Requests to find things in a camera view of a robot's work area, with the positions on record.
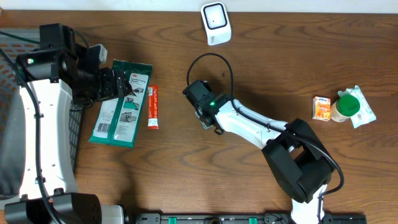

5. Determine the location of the white green packet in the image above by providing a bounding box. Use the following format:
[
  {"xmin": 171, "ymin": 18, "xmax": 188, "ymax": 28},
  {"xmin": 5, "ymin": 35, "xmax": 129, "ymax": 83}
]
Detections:
[{"xmin": 90, "ymin": 60, "xmax": 153, "ymax": 148}]

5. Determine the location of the red orange stick packet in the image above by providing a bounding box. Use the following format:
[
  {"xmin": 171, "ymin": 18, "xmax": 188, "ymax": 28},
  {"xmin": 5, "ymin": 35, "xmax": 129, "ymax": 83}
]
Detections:
[{"xmin": 148, "ymin": 85, "xmax": 159, "ymax": 129}]

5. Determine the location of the orange tissue pack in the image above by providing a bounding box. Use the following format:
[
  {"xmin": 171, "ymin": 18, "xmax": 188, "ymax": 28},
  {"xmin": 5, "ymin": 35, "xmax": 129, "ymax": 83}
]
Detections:
[{"xmin": 312, "ymin": 96, "xmax": 331, "ymax": 121}]

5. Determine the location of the light green tissue packet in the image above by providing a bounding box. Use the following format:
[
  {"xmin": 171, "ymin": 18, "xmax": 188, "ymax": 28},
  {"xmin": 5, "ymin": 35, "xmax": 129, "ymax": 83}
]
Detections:
[{"xmin": 338, "ymin": 85, "xmax": 376, "ymax": 128}]

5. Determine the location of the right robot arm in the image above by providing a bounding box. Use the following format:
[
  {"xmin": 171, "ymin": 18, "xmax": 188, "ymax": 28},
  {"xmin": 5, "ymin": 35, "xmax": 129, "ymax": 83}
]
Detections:
[{"xmin": 188, "ymin": 91, "xmax": 341, "ymax": 223}]

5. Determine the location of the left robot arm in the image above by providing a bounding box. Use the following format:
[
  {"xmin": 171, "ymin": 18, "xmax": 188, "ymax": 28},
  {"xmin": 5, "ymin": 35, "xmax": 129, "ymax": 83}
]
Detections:
[{"xmin": 4, "ymin": 23, "xmax": 132, "ymax": 223}]

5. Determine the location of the white barcode scanner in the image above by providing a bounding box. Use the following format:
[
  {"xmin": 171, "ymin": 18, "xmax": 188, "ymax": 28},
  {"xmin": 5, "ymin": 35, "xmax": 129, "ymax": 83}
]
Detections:
[{"xmin": 200, "ymin": 1, "xmax": 232, "ymax": 46}]

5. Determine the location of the grey plastic mesh basket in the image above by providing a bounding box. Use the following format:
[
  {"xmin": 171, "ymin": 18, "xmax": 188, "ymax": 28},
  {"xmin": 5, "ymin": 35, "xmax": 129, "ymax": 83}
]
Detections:
[{"xmin": 1, "ymin": 28, "xmax": 83, "ymax": 206}]

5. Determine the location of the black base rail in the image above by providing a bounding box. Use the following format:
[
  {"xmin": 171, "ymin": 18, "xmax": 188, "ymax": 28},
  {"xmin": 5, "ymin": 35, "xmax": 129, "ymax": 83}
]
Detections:
[{"xmin": 126, "ymin": 213, "xmax": 367, "ymax": 224}]

